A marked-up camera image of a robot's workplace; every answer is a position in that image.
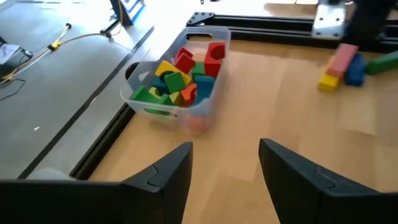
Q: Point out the green cube block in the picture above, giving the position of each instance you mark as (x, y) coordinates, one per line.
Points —
(174, 82)

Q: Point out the blue arch block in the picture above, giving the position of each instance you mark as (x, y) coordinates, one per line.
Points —
(204, 88)

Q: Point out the blue sign stand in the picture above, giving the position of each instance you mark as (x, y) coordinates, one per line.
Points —
(132, 6)

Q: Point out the pink long block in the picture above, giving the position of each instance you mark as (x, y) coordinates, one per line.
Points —
(342, 60)

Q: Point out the green long block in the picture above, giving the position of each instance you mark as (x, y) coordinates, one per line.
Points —
(382, 62)

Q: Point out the red round-notch block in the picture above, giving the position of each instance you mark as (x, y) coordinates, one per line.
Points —
(213, 67)

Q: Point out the lime block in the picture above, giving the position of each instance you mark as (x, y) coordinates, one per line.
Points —
(154, 91)
(175, 98)

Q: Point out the silver metal plate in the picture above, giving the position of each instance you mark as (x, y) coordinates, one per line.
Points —
(329, 21)

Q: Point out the orange-red arch block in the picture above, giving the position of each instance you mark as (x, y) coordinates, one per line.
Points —
(188, 95)

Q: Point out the grey flat box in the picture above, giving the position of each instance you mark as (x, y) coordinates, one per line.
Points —
(9, 51)

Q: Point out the yellow arch block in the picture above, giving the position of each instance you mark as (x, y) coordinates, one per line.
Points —
(163, 68)

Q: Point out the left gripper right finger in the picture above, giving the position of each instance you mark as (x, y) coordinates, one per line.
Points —
(311, 199)

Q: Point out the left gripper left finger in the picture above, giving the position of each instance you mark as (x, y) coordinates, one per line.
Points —
(124, 202)

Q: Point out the yellow long block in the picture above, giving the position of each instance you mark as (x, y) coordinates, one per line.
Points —
(328, 83)

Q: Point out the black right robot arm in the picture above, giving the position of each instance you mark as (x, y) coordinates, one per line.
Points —
(370, 18)

